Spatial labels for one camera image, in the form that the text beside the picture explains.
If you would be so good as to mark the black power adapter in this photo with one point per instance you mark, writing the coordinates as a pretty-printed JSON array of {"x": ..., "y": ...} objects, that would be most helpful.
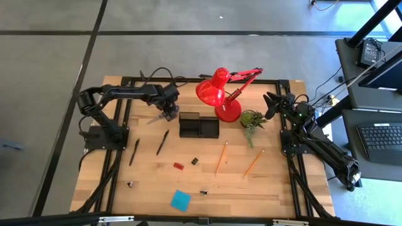
[{"x": 369, "y": 53}]

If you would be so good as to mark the black monitor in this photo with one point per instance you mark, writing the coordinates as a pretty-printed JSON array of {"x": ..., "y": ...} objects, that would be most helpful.
[{"x": 386, "y": 77}]

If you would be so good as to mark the black binder clip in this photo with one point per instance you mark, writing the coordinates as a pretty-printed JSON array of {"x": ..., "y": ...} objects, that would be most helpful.
[
  {"x": 130, "y": 184},
  {"x": 203, "y": 192},
  {"x": 194, "y": 161}
]

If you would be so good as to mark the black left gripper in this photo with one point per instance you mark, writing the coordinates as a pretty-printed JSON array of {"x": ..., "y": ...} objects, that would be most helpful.
[{"x": 166, "y": 105}]

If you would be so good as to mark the silver metal bracket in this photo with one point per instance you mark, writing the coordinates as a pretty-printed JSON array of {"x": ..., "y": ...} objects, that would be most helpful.
[
  {"x": 116, "y": 219},
  {"x": 290, "y": 222}
]

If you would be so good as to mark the dark gray desk surface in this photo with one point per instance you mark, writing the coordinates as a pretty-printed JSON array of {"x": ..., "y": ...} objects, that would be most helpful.
[
  {"x": 350, "y": 141},
  {"x": 351, "y": 62}
]

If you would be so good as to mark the potted succulent plant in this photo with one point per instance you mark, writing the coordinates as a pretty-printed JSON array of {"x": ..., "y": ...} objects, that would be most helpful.
[{"x": 249, "y": 118}]

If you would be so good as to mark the black caster wheel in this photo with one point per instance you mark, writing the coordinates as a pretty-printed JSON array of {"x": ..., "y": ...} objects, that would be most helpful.
[{"x": 350, "y": 187}]

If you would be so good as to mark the gray floor object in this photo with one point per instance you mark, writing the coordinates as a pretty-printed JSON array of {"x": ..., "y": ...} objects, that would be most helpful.
[{"x": 11, "y": 145}]

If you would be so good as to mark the yellow pencil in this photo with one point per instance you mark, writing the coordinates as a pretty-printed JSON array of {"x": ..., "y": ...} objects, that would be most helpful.
[
  {"x": 221, "y": 158},
  {"x": 253, "y": 164}
]

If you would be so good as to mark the black camera mount rail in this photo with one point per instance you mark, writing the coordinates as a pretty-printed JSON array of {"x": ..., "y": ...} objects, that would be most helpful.
[{"x": 63, "y": 219}]

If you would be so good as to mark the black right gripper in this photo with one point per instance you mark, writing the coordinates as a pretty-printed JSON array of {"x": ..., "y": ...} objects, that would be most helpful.
[{"x": 284, "y": 110}]

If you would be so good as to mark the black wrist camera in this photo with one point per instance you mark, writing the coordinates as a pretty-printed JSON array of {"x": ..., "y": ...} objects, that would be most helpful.
[
  {"x": 288, "y": 100},
  {"x": 171, "y": 91}
]

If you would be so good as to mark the small black floor object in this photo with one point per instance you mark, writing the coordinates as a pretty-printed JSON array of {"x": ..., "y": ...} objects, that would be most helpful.
[{"x": 340, "y": 79}]

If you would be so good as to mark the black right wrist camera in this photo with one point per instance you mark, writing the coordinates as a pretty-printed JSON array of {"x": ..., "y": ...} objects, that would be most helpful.
[{"x": 288, "y": 100}]

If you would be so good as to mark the black mesh desk organizer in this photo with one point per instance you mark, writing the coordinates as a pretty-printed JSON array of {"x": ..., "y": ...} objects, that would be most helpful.
[{"x": 207, "y": 127}]

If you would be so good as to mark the red eraser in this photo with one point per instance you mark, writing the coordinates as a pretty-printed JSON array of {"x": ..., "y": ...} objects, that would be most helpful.
[{"x": 178, "y": 166}]

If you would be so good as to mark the black diagonal beam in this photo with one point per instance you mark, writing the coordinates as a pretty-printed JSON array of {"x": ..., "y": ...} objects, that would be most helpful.
[
  {"x": 333, "y": 113},
  {"x": 373, "y": 22}
]

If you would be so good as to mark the blue sticky note pad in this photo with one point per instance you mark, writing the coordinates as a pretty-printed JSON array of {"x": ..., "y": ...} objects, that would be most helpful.
[{"x": 181, "y": 201}]

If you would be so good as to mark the red desk lamp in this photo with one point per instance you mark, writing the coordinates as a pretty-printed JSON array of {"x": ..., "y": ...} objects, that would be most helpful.
[{"x": 210, "y": 91}]

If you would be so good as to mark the yellow white power strip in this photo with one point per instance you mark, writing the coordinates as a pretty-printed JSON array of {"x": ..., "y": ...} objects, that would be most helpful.
[{"x": 333, "y": 100}]

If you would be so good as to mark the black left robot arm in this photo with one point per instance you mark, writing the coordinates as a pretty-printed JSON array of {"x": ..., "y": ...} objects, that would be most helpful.
[{"x": 125, "y": 92}]

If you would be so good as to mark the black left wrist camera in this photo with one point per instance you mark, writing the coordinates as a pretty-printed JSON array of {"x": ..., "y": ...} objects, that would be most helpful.
[{"x": 171, "y": 91}]

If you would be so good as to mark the black keyboard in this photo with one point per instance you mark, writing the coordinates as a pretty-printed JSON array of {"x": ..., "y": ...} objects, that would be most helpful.
[{"x": 380, "y": 139}]

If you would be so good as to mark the black pen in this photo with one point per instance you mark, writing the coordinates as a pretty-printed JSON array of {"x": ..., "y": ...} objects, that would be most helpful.
[
  {"x": 134, "y": 152},
  {"x": 162, "y": 142}
]

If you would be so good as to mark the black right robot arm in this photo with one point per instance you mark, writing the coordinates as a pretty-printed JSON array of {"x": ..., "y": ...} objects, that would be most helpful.
[{"x": 329, "y": 153}]

